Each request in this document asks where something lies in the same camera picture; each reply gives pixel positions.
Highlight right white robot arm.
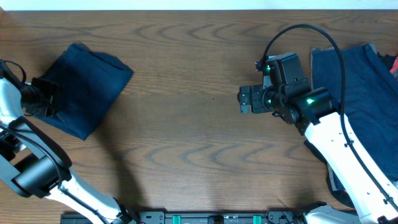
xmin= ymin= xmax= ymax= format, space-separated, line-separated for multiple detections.
xmin=238 ymin=52 xmax=397 ymax=223

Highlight dark navy shorts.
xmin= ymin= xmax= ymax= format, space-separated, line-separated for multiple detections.
xmin=35 ymin=43 xmax=134 ymax=140

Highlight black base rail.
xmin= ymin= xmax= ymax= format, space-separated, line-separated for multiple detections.
xmin=60 ymin=201 xmax=358 ymax=224

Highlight red garment in pile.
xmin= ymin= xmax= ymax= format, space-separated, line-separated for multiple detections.
xmin=390 ymin=57 xmax=398 ymax=74

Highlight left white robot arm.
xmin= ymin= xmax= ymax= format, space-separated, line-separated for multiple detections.
xmin=1 ymin=60 xmax=140 ymax=223

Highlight blue denim garment pile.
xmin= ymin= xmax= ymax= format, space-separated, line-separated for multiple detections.
xmin=311 ymin=44 xmax=397 ymax=182

